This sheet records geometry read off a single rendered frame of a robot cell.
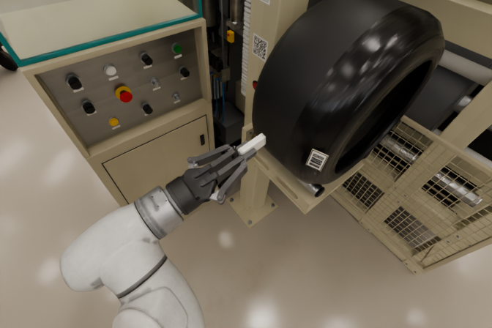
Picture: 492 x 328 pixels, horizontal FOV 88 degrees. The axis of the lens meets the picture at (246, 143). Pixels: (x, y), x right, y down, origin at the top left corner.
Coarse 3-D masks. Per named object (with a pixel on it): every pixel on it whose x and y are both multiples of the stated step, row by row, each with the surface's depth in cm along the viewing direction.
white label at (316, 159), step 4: (312, 152) 60; (316, 152) 59; (320, 152) 59; (312, 156) 61; (316, 156) 60; (320, 156) 60; (324, 156) 59; (328, 156) 58; (308, 160) 62; (312, 160) 62; (316, 160) 61; (320, 160) 60; (324, 160) 60; (308, 164) 63; (312, 164) 63; (316, 164) 62; (320, 164) 61; (316, 168) 63; (320, 168) 62
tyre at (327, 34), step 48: (336, 0) 60; (384, 0) 59; (288, 48) 60; (336, 48) 54; (384, 48) 51; (432, 48) 57; (288, 96) 60; (336, 96) 53; (384, 96) 55; (288, 144) 65; (336, 144) 58
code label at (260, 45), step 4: (256, 36) 85; (256, 40) 86; (260, 40) 85; (264, 40) 83; (256, 44) 87; (260, 44) 86; (264, 44) 84; (256, 48) 88; (260, 48) 87; (264, 48) 85; (252, 52) 91; (256, 52) 89; (260, 52) 88; (264, 52) 86; (260, 56) 89; (264, 56) 87; (264, 60) 88
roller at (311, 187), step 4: (264, 148) 100; (300, 180) 90; (304, 184) 89; (308, 184) 88; (312, 184) 87; (316, 184) 87; (320, 184) 88; (308, 188) 88; (312, 188) 87; (316, 188) 86; (320, 188) 87; (324, 188) 88; (312, 192) 87; (316, 192) 87; (320, 192) 86; (316, 196) 87
